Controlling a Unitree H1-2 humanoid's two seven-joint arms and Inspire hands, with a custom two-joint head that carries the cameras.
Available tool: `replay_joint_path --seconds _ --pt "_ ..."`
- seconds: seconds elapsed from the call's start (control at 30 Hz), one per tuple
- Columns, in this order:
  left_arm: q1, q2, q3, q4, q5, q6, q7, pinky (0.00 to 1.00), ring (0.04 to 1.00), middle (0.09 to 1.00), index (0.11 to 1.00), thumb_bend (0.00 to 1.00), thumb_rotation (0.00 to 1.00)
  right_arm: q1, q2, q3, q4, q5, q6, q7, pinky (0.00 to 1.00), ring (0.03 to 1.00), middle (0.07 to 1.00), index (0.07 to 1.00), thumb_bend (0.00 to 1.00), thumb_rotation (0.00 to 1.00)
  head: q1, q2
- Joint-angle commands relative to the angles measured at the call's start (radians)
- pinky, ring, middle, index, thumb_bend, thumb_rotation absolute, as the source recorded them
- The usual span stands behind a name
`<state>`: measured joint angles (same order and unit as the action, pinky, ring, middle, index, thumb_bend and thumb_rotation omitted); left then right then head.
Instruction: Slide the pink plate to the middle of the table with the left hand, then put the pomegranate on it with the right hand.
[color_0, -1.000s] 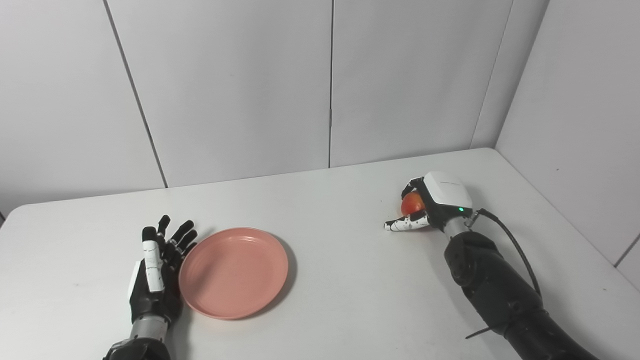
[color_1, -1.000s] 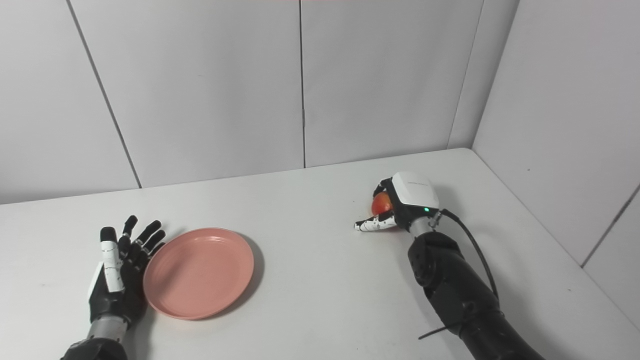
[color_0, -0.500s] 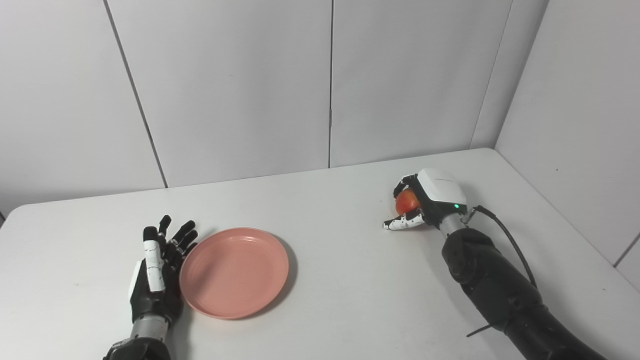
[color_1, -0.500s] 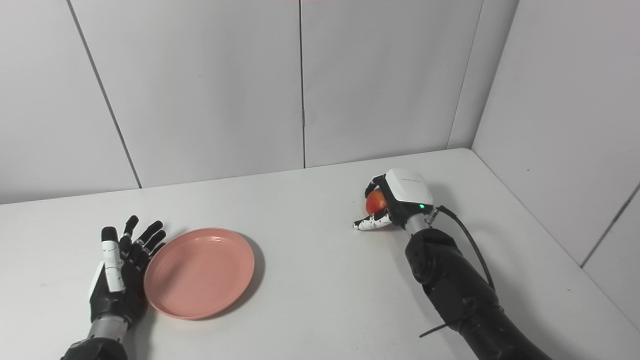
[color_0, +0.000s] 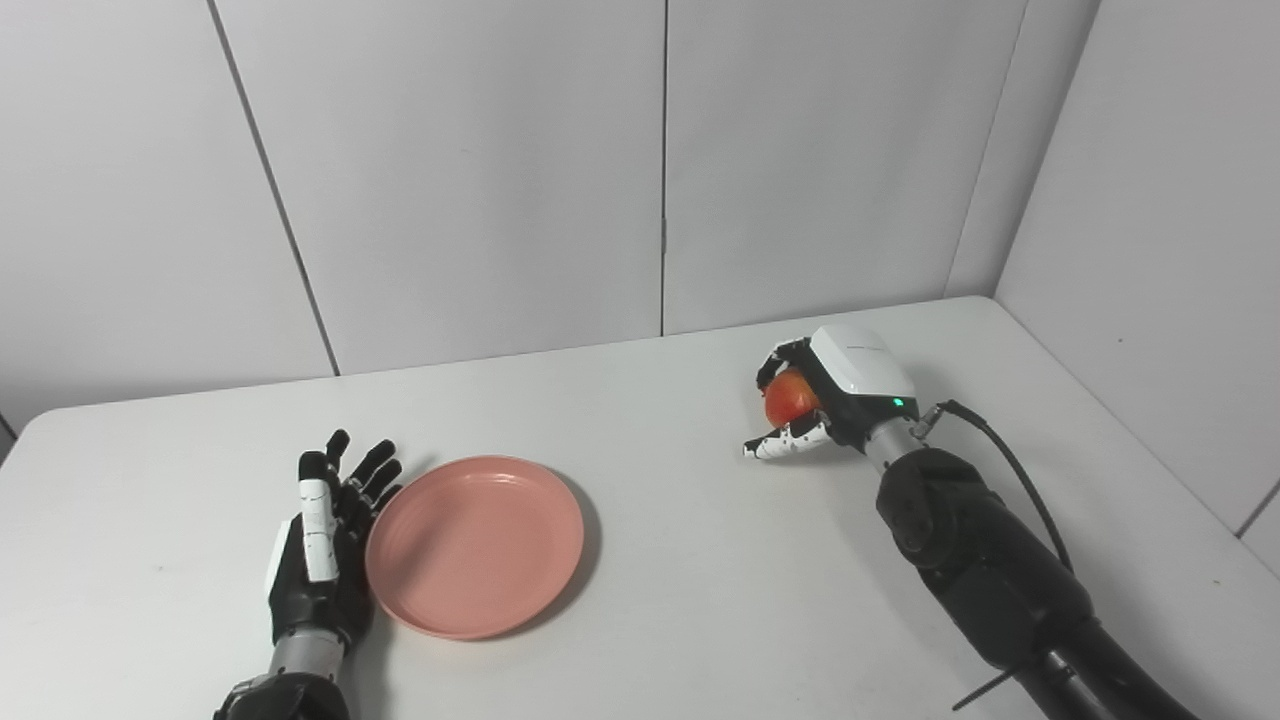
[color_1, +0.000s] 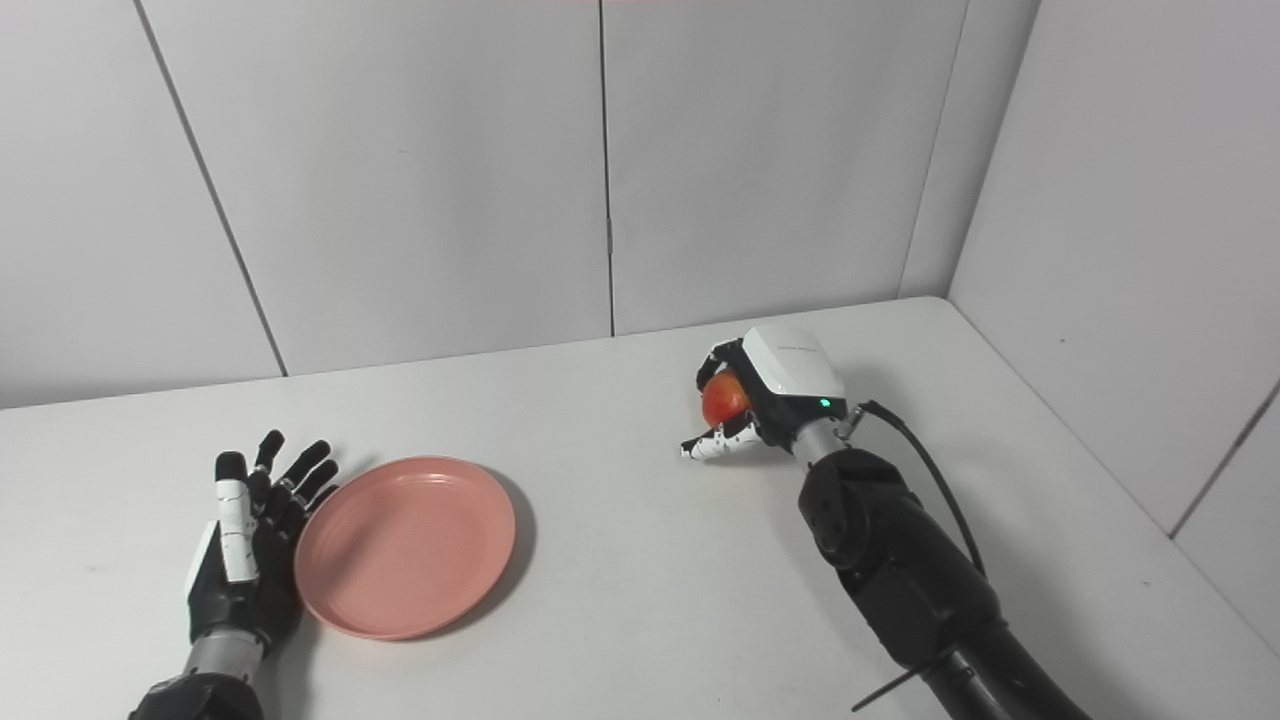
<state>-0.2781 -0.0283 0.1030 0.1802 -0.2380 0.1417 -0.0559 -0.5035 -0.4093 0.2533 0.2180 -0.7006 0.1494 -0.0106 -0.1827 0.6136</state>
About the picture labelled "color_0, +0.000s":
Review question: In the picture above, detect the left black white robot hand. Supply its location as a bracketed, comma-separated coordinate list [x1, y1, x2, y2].
[264, 430, 403, 646]

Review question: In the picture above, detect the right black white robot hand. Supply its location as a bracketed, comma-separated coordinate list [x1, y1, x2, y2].
[742, 323, 919, 461]

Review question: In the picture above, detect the red pomegranate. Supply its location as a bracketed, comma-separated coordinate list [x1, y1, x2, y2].
[764, 367, 821, 426]

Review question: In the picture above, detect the pink round plate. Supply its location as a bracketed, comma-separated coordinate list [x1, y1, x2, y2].
[364, 456, 586, 641]

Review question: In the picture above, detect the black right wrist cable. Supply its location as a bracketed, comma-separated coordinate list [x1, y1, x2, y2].
[915, 400, 1076, 576]

